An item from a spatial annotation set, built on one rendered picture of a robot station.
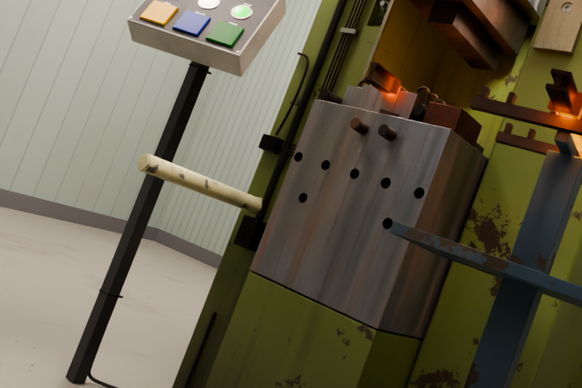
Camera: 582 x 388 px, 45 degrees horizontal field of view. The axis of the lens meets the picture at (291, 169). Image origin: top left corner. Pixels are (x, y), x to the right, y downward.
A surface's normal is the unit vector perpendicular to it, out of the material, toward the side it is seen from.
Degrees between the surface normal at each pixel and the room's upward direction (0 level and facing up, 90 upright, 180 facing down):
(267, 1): 60
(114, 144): 90
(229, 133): 90
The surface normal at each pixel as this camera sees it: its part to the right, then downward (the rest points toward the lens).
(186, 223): -0.40, -0.22
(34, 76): 0.84, 0.29
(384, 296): -0.58, -0.28
